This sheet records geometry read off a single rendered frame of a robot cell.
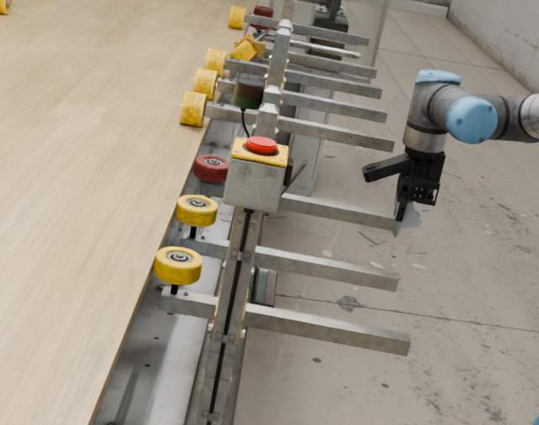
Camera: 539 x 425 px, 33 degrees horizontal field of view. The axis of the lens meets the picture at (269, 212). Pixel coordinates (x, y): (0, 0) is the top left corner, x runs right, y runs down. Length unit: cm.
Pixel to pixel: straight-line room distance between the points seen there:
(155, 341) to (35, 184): 39
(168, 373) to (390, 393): 141
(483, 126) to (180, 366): 75
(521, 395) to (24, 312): 223
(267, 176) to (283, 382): 189
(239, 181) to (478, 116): 80
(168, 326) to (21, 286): 56
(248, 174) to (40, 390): 37
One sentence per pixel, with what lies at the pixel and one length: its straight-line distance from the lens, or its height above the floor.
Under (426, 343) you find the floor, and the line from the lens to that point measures 342.
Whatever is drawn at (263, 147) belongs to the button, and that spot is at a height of 123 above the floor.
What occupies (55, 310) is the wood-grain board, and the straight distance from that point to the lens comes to 137.
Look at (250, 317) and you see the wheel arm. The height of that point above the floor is 83.
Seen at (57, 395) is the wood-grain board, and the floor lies 90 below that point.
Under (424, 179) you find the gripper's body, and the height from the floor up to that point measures 97.
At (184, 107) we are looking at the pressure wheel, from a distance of 221.
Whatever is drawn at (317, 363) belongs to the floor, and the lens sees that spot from 311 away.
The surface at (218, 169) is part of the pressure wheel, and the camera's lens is 199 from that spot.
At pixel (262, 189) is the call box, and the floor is 118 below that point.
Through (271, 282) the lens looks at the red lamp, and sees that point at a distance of 199.
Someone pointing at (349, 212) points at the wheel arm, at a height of 85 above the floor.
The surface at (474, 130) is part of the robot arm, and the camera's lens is 184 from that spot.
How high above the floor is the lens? 159
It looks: 22 degrees down
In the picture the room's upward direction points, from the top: 11 degrees clockwise
